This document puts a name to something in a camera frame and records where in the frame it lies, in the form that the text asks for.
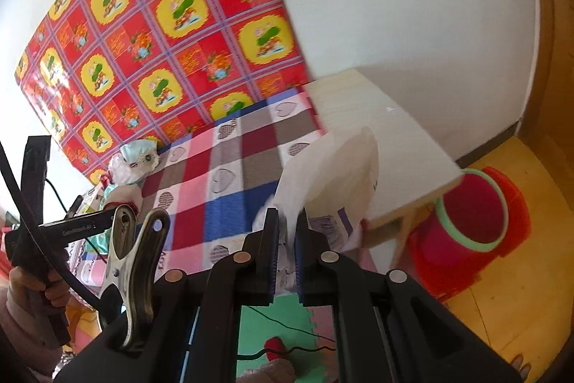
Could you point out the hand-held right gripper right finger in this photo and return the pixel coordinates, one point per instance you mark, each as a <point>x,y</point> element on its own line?
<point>304,257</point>

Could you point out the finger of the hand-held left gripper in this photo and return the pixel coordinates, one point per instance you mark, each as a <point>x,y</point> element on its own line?
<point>76,229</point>
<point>76,206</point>

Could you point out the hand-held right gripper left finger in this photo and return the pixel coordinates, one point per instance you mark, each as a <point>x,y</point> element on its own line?
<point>272,257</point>

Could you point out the pink paper sheets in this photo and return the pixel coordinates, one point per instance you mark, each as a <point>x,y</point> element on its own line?
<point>123,197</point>

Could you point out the clear plastic bag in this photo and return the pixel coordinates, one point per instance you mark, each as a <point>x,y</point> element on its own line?
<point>121,172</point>

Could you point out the white feather shuttlecock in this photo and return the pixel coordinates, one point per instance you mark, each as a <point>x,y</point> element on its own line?
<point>145,162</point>

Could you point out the white printed plastic bag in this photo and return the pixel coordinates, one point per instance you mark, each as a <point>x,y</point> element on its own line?
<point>332,176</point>

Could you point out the red bucket green rim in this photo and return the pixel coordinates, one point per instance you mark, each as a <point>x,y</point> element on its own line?
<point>457,221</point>

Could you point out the person's left forearm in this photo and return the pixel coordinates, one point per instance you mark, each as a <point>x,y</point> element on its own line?
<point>18,329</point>

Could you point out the person's left hand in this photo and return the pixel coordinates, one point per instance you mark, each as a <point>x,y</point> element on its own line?
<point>27,282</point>

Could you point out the metal spring clamp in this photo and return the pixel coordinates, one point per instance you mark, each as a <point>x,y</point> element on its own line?
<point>134,257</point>

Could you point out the red slipper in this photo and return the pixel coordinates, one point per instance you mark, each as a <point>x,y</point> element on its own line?
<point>276,347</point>

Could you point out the heart print patchwork bed sheet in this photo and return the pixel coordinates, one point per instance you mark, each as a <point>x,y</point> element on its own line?
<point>233,167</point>

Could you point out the light wooden side table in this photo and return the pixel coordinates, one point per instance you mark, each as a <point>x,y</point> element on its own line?
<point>381,118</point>

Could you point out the red bin lid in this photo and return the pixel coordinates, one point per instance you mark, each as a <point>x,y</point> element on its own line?
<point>511,221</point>

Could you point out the wooden door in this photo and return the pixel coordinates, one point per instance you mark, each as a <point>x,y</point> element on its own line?
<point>554,51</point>

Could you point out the red floral wall cloth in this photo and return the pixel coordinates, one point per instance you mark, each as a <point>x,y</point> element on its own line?
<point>179,28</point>

